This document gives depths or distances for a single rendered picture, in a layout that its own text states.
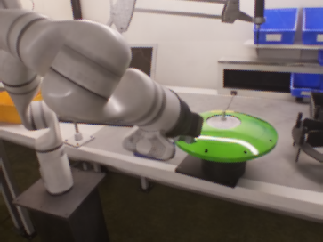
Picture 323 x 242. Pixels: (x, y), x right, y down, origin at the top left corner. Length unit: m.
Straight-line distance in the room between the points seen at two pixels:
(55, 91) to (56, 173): 0.68
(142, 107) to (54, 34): 0.13
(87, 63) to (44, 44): 0.08
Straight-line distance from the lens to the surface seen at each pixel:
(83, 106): 0.25
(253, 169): 0.89
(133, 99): 0.31
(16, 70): 0.63
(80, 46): 0.25
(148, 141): 0.39
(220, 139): 0.69
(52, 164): 0.90
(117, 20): 0.95
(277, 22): 1.57
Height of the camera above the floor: 1.41
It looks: 22 degrees down
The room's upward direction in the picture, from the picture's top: 4 degrees counter-clockwise
